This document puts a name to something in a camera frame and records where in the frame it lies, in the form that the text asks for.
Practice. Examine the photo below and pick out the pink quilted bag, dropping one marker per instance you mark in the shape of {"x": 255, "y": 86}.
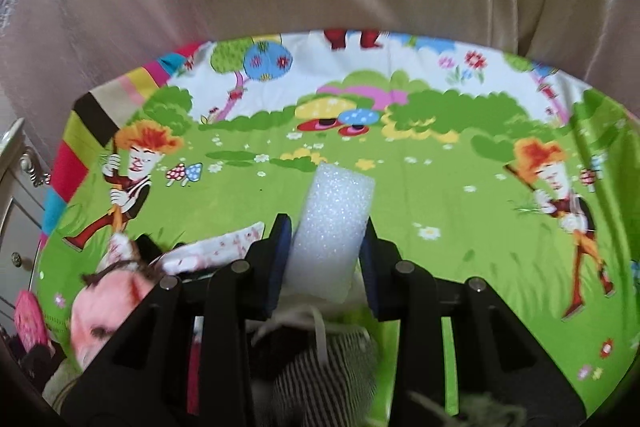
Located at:
{"x": 32, "y": 319}

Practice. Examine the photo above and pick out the pink plush toy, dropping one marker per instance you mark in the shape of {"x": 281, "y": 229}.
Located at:
{"x": 110, "y": 312}

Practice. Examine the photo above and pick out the cream fluffy cloth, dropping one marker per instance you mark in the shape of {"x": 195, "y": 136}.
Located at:
{"x": 62, "y": 382}

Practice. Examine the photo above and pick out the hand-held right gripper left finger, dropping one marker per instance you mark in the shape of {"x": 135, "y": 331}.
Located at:
{"x": 280, "y": 259}

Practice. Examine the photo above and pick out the pale green knitted cloth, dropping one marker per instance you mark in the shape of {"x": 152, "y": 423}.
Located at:
{"x": 480, "y": 409}

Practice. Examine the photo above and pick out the white cabinet with knobs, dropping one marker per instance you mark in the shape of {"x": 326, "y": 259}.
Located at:
{"x": 20, "y": 227}

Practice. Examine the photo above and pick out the black white striped pouch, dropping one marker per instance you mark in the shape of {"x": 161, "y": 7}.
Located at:
{"x": 320, "y": 379}

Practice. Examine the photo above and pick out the white foam sponge block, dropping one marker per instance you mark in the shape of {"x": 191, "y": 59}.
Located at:
{"x": 330, "y": 227}

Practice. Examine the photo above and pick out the cartoon printed blanket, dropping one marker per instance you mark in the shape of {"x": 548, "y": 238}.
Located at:
{"x": 450, "y": 207}

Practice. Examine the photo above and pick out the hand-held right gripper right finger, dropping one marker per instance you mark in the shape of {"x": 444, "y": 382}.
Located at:
{"x": 372, "y": 269}

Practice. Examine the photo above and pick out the magenta cloth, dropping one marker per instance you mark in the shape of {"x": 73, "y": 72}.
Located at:
{"x": 195, "y": 367}

